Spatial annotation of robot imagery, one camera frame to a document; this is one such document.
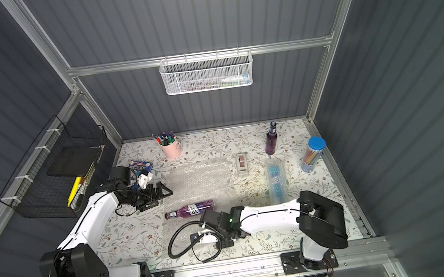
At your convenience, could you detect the purple bottle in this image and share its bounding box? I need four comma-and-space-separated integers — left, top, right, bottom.
165, 200, 214, 220
265, 121, 278, 156

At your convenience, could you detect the clear tape dispenser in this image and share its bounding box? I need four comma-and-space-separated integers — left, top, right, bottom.
236, 153, 249, 176

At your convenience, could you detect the clear bubble wrap sheet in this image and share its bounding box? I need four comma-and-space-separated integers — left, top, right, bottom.
162, 157, 245, 267
263, 154, 292, 207

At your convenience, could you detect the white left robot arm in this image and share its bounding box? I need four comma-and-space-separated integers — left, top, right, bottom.
39, 166, 173, 277

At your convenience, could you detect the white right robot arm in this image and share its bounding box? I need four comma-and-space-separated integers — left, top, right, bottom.
190, 190, 349, 274

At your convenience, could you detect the blue children's book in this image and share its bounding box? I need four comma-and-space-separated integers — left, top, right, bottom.
128, 160, 153, 179

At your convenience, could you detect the pink pen holder cup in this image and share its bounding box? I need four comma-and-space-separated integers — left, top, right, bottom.
161, 140, 182, 160

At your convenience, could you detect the yellow highlighter marker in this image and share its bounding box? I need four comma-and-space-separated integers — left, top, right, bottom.
67, 176, 84, 207

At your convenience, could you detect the black notebook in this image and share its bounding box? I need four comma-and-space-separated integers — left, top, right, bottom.
47, 146, 100, 177

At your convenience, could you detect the blue-lidded pencil tube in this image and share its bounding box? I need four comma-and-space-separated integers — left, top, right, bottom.
301, 136, 327, 173

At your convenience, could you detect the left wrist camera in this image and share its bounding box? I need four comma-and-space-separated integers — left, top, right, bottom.
137, 170, 154, 190

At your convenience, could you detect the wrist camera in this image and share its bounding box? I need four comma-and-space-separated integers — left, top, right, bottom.
193, 231, 218, 244
137, 170, 154, 190

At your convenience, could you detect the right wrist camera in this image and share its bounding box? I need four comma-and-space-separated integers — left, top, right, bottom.
193, 231, 218, 244

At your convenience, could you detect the black wire wall basket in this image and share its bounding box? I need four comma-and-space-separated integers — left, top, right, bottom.
0, 122, 116, 219

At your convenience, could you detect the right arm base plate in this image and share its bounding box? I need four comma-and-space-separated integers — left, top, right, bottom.
280, 249, 339, 275

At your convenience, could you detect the white wire mesh basket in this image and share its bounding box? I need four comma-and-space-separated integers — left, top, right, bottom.
159, 51, 254, 96

